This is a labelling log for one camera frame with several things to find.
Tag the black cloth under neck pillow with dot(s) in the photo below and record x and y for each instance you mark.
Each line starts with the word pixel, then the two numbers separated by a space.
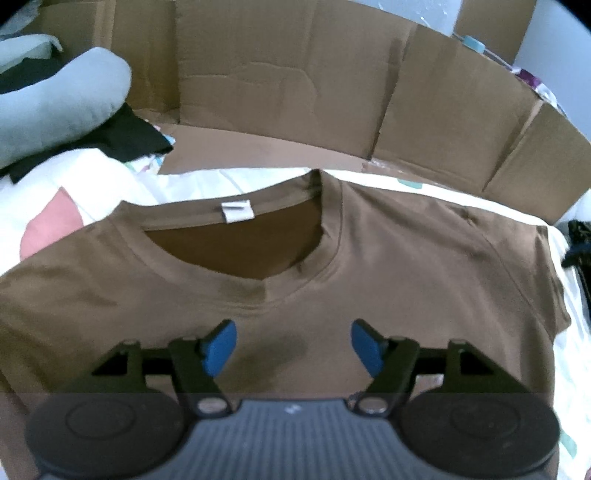
pixel 134 134

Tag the purple white plastic bag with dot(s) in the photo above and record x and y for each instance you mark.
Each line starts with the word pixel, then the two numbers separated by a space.
pixel 531 81

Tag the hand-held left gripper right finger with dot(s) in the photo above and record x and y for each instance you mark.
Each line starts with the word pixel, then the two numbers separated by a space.
pixel 367 348

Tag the black folded cloth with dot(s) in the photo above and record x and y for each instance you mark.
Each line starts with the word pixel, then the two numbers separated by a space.
pixel 579 244

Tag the tall cardboard panel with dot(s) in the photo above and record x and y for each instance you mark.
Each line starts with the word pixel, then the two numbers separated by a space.
pixel 498 27

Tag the flattened cardboard box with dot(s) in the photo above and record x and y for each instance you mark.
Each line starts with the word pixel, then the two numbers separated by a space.
pixel 286 83

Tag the bear print bedsheet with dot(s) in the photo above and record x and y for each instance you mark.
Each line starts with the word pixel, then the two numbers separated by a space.
pixel 60 180

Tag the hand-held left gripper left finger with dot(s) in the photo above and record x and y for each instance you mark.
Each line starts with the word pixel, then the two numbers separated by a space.
pixel 221 348

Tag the brown printed t-shirt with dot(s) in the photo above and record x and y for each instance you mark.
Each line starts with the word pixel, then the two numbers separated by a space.
pixel 415 258

